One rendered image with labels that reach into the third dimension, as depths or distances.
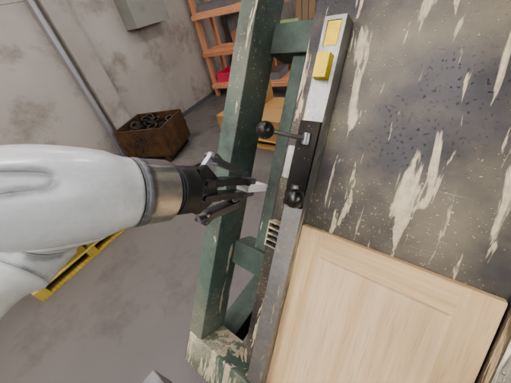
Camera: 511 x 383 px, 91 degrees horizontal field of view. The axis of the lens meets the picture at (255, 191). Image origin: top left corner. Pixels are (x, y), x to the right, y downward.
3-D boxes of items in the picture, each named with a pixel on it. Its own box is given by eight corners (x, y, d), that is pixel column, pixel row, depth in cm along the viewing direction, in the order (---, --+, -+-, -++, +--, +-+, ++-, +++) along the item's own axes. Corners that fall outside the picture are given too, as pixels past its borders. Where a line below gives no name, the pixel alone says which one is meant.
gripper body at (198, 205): (156, 156, 38) (203, 160, 45) (150, 210, 39) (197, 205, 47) (187, 167, 34) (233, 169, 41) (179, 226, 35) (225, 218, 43)
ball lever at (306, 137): (303, 147, 59) (252, 137, 53) (307, 131, 58) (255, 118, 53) (312, 148, 56) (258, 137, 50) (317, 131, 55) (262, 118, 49)
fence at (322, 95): (255, 370, 75) (246, 378, 72) (331, 25, 57) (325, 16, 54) (268, 381, 72) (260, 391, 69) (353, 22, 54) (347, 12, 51)
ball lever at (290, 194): (285, 195, 60) (282, 207, 47) (288, 179, 60) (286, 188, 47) (300, 198, 60) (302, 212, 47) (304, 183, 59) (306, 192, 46)
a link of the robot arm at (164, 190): (109, 214, 35) (149, 210, 40) (143, 238, 30) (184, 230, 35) (115, 150, 34) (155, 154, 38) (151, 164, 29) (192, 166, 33)
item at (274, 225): (270, 242, 70) (264, 244, 67) (274, 218, 68) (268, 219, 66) (281, 248, 67) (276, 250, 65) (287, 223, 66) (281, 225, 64)
